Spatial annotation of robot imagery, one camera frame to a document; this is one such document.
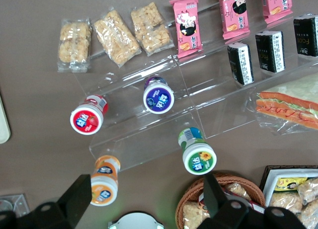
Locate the yellow snack packet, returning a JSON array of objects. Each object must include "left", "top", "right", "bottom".
[{"left": 274, "top": 177, "right": 309, "bottom": 192}]

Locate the black snack packet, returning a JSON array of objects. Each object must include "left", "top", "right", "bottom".
[
  {"left": 255, "top": 30, "right": 286, "bottom": 74},
  {"left": 227, "top": 42, "right": 254, "bottom": 86},
  {"left": 293, "top": 14, "right": 318, "bottom": 57}
]

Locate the clear-wrapped rice cracker pack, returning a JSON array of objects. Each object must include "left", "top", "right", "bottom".
[
  {"left": 93, "top": 7, "right": 142, "bottom": 68},
  {"left": 131, "top": 1, "right": 174, "bottom": 57},
  {"left": 57, "top": 18, "right": 92, "bottom": 73}
]

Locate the cream plastic serving tray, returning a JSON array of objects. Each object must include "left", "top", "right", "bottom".
[{"left": 0, "top": 94, "right": 11, "bottom": 145}]

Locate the puffed rice snack bag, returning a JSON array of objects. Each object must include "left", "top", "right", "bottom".
[
  {"left": 298, "top": 201, "right": 318, "bottom": 229},
  {"left": 269, "top": 193, "right": 304, "bottom": 215},
  {"left": 183, "top": 201, "right": 211, "bottom": 229},
  {"left": 297, "top": 178, "right": 318, "bottom": 206},
  {"left": 225, "top": 183, "right": 252, "bottom": 202}
]

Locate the black woven tray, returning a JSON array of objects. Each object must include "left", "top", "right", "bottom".
[{"left": 259, "top": 165, "right": 318, "bottom": 192}]

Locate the red cookie box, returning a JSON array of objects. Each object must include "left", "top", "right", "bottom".
[{"left": 244, "top": 198, "right": 266, "bottom": 215}]

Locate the brown table cover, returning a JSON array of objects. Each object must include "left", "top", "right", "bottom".
[{"left": 0, "top": 0, "right": 318, "bottom": 229}]

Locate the orange gum bottle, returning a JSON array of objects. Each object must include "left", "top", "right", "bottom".
[{"left": 89, "top": 154, "right": 121, "bottom": 207}]

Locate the plastic-wrapped triangle sandwich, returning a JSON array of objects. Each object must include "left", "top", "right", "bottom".
[{"left": 249, "top": 74, "right": 318, "bottom": 136}]

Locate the red gum bottle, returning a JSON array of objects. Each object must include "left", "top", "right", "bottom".
[{"left": 70, "top": 94, "right": 109, "bottom": 135}]

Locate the pink cartoon snack packet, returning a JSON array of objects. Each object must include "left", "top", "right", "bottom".
[
  {"left": 260, "top": 0, "right": 294, "bottom": 25},
  {"left": 218, "top": 0, "right": 250, "bottom": 40},
  {"left": 168, "top": 0, "right": 203, "bottom": 60}
]

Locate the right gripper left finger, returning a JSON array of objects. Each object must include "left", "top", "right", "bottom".
[{"left": 22, "top": 174, "right": 92, "bottom": 229}]

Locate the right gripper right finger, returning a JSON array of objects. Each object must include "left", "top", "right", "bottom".
[{"left": 196, "top": 173, "right": 249, "bottom": 229}]

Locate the white rectangular dish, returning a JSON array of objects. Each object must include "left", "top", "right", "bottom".
[{"left": 263, "top": 168, "right": 318, "bottom": 229}]

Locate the purple gum bottle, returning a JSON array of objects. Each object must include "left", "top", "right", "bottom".
[{"left": 143, "top": 76, "right": 175, "bottom": 115}]

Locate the clear acrylic bottle rack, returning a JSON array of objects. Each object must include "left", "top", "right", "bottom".
[{"left": 0, "top": 193, "right": 31, "bottom": 218}]

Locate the round brown wicker basket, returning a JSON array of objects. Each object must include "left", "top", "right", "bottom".
[{"left": 175, "top": 173, "right": 266, "bottom": 229}]

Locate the clear acrylic stepped stand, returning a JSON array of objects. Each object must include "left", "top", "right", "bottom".
[
  {"left": 72, "top": 20, "right": 207, "bottom": 172},
  {"left": 171, "top": 0, "right": 318, "bottom": 140}
]

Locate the green gum bottle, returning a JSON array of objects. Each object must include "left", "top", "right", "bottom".
[{"left": 177, "top": 127, "right": 217, "bottom": 175}]

